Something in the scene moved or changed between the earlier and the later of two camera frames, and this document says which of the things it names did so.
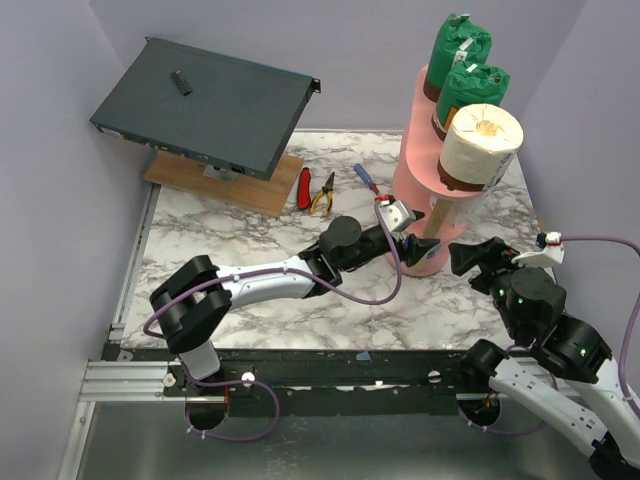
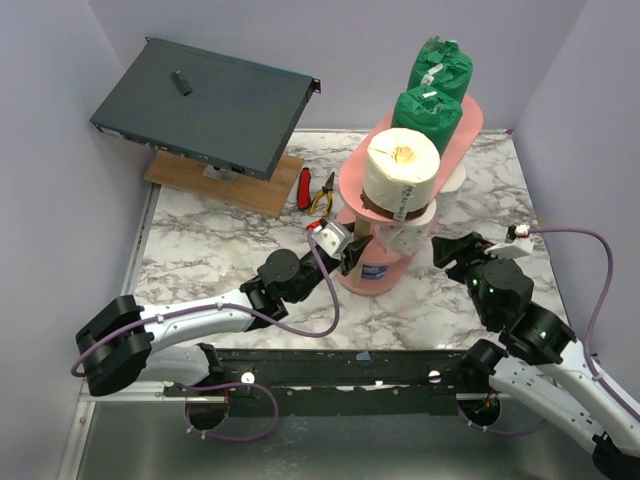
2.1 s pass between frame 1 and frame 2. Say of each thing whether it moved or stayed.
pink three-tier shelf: moved
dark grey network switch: stayed
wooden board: stayed
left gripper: moved
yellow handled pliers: stayed
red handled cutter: stayed
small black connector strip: stayed
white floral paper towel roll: moved
